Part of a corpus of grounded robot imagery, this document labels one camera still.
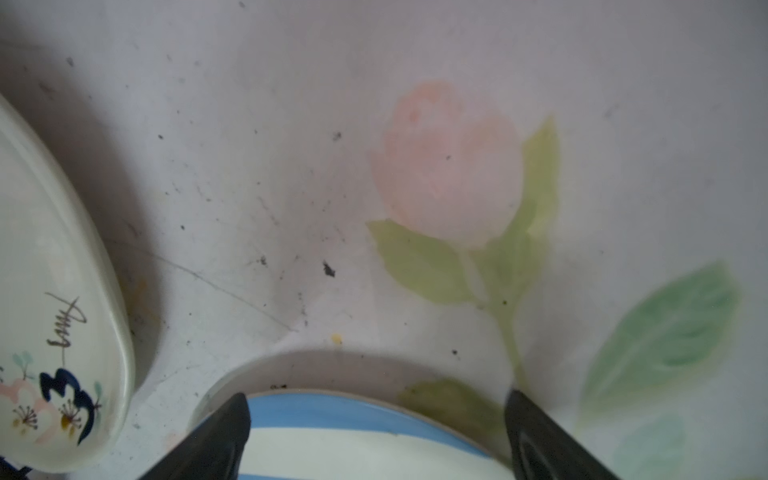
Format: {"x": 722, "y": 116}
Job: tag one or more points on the cream floral oval plate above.
{"x": 67, "y": 362}

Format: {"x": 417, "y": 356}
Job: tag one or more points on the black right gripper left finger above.
{"x": 213, "y": 450}

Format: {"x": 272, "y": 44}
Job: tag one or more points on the blue white striped plate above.
{"x": 298, "y": 434}

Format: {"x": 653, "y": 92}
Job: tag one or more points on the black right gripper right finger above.
{"x": 541, "y": 449}

